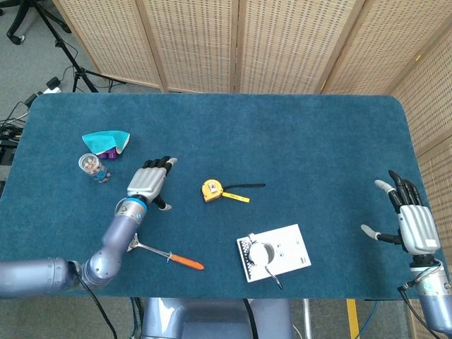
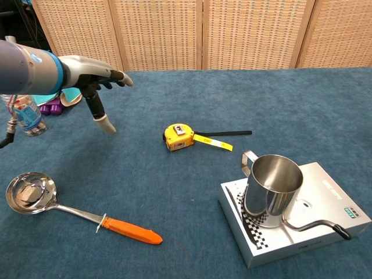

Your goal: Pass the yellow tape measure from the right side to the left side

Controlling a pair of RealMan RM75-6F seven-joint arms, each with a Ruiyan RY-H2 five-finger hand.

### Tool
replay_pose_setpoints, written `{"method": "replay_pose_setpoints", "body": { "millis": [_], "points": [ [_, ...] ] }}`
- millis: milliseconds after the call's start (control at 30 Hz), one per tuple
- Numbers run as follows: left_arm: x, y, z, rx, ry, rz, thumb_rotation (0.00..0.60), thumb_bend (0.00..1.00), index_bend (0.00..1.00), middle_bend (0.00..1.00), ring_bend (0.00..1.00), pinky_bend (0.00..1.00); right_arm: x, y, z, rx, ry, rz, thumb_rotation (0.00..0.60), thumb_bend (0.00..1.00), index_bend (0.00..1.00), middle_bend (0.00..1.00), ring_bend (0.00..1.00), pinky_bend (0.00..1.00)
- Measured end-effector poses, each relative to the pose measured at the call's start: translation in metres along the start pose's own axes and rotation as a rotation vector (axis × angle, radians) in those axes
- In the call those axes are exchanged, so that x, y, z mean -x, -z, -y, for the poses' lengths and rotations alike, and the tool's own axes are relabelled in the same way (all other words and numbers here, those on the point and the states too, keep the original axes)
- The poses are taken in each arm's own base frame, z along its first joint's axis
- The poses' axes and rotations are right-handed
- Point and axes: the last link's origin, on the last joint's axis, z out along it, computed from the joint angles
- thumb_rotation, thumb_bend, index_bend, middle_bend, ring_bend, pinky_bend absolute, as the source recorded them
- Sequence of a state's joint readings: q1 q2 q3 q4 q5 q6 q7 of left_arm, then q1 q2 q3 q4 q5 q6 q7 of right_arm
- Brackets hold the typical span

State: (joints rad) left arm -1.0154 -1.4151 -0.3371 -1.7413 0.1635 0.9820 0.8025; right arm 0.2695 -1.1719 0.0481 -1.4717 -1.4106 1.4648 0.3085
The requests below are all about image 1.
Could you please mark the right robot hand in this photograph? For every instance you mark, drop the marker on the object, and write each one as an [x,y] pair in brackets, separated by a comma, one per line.
[416,226]

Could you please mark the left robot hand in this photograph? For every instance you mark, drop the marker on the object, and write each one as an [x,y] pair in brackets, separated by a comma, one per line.
[146,182]

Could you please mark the yellow tape measure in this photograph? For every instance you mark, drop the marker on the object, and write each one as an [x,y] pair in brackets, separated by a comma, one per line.
[211,190]

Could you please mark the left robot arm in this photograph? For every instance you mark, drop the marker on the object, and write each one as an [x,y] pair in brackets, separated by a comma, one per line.
[116,236]

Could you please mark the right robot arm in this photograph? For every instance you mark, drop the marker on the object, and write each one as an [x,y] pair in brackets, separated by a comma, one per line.
[438,303]

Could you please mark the purple plastic block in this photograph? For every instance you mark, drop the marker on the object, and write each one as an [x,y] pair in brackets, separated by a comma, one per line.
[107,154]

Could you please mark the clear plastic snack jar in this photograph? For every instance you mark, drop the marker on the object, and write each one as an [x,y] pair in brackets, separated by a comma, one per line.
[97,171]

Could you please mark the teal cloth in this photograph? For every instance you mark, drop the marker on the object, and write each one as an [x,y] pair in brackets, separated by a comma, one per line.
[102,139]

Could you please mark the yellow floor strip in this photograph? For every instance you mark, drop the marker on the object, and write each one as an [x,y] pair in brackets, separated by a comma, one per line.
[353,318]

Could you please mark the black tripod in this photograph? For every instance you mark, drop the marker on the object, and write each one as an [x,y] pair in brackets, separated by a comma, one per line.
[79,72]

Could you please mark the white power strip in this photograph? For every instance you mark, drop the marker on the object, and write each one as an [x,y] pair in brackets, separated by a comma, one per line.
[51,90]

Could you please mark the black power adapter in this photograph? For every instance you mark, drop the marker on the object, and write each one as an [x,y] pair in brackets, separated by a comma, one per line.
[53,83]

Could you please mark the blue velvet tablecloth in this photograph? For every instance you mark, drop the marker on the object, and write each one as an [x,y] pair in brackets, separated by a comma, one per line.
[282,141]

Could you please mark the silver table leg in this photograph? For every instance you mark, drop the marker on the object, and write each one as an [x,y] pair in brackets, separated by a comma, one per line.
[308,318]

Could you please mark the grey robot torso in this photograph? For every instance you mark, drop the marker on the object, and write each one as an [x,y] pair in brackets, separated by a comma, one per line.
[212,318]

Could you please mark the woven wooden folding screen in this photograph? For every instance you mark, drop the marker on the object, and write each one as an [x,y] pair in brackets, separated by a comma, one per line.
[282,42]

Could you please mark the black office chair base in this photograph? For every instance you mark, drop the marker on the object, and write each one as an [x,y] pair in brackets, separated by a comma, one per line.
[21,17]

